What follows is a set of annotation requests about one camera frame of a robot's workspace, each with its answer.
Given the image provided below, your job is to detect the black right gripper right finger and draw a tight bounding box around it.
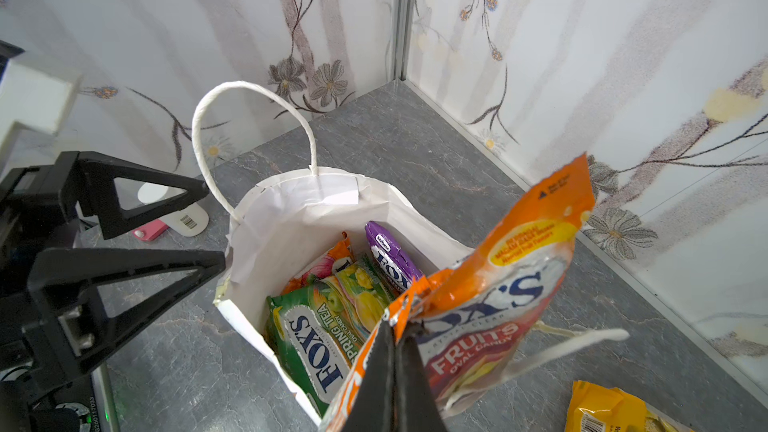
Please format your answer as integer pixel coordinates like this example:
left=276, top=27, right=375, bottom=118
left=395, top=323, right=447, bottom=432

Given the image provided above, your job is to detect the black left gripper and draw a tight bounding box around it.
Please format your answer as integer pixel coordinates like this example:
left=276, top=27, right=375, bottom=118
left=1, top=151, right=226, bottom=396

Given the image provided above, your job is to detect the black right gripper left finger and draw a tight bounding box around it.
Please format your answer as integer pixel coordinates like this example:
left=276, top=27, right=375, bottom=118
left=342, top=321, right=395, bottom=432

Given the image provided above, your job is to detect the yellow green Fox candy bag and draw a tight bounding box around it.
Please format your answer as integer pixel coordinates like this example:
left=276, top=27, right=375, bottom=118
left=264, top=256, right=394, bottom=416

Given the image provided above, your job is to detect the orange chips pack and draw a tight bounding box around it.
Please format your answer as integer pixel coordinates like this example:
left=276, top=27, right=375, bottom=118
left=319, top=155, right=595, bottom=431

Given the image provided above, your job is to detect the purple snack pack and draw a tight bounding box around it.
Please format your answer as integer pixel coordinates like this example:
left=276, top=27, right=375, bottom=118
left=365, top=221, right=424, bottom=294

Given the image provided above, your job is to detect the orange snack pack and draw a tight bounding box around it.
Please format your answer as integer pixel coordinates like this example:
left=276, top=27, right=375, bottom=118
left=281, top=232, right=355, bottom=295

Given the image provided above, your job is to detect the white cartoon paper bag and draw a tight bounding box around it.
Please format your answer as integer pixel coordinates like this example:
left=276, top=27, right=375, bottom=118
left=190, top=80, right=631, bottom=427

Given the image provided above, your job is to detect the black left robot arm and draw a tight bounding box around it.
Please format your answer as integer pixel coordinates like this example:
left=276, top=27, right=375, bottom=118
left=1, top=151, right=225, bottom=431

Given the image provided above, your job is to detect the yellow mango snack bag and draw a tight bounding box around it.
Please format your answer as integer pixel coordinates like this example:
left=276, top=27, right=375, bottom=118
left=564, top=381, right=693, bottom=432

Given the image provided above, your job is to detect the pink small object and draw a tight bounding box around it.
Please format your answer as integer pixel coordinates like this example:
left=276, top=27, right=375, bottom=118
left=132, top=219, right=169, bottom=242

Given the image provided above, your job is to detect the white barcode tag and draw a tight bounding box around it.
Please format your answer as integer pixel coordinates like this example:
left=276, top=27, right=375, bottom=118
left=137, top=183, right=210, bottom=237

